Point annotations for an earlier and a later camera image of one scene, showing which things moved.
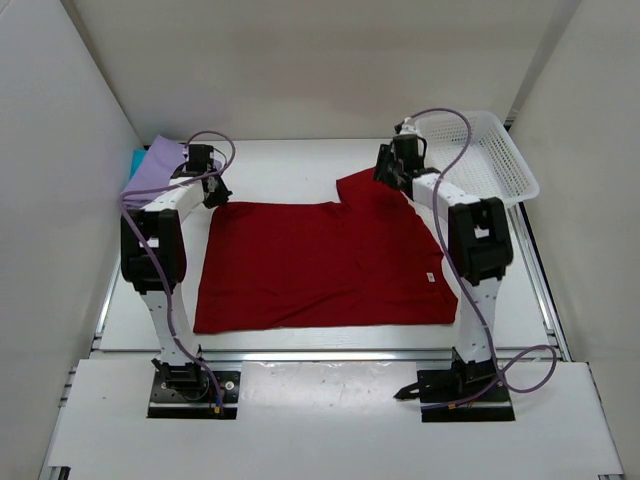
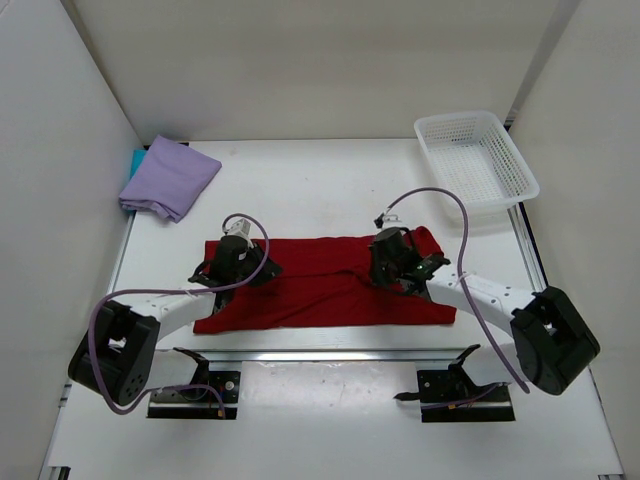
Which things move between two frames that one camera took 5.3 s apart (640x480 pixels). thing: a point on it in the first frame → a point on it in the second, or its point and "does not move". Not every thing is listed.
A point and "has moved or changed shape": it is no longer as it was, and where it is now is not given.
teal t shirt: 137,159 does not move
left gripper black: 221,198 → 269,271
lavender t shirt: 155,169 does not move
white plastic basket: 471,151 does not move
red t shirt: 368,260 has moved or changed shape
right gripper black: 382,176 → 376,276
